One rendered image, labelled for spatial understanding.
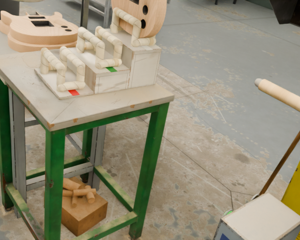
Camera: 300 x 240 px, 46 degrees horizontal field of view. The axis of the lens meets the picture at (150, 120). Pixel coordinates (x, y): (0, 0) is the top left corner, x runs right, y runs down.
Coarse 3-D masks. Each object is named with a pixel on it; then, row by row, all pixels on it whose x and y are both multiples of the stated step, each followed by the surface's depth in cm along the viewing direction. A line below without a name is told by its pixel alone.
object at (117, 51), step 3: (117, 45) 143; (120, 45) 143; (114, 48) 144; (117, 48) 144; (120, 48) 144; (114, 51) 145; (117, 51) 144; (120, 51) 145; (114, 54) 145; (117, 54) 145; (120, 54) 146; (114, 57) 146; (117, 57) 145; (120, 57) 146; (114, 66) 148; (117, 66) 148
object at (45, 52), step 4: (44, 48) 145; (44, 52) 142; (48, 52) 141; (44, 56) 142; (48, 56) 140; (52, 56) 139; (48, 60) 140; (52, 60) 137; (56, 60) 136; (52, 64) 137; (56, 64) 135; (60, 64) 134; (56, 68) 134; (60, 68) 133; (64, 68) 134
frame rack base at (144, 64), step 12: (120, 36) 157; (108, 48) 159; (132, 48) 146; (156, 48) 151; (132, 60) 146; (144, 60) 150; (156, 60) 154; (132, 72) 149; (144, 72) 153; (156, 72) 157; (132, 84) 153; (144, 84) 157
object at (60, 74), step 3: (57, 69) 134; (57, 72) 134; (60, 72) 134; (63, 72) 134; (57, 75) 135; (60, 75) 135; (63, 75) 135; (57, 78) 136; (60, 78) 135; (63, 78) 136; (57, 81) 136; (60, 81) 136; (63, 81) 136; (57, 84) 137; (57, 87) 137; (57, 90) 138
